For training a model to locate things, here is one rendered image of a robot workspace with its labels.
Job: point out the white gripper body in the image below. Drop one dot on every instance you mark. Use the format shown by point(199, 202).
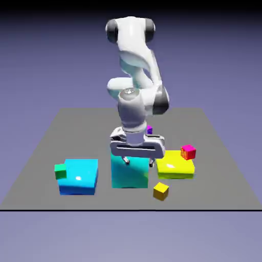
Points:
point(137, 151)

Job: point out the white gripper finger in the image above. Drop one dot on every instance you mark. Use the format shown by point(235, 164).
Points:
point(151, 162)
point(127, 160)

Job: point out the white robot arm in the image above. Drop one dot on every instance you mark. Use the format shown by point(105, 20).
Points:
point(135, 61)

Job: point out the small purple cube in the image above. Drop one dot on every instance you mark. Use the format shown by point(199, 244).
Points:
point(149, 129)

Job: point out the small yellow cube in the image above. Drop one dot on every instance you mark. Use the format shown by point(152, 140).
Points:
point(160, 191)

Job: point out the small red cube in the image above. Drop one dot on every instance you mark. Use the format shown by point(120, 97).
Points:
point(188, 152)

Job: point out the small green cube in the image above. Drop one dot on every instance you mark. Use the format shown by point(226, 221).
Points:
point(60, 171)

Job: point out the large teal box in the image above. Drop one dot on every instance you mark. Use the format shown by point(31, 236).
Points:
point(129, 174)

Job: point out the large yellow box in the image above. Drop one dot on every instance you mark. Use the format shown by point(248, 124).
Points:
point(174, 166)

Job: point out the large light blue box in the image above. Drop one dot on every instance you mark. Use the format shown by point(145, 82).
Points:
point(80, 176)

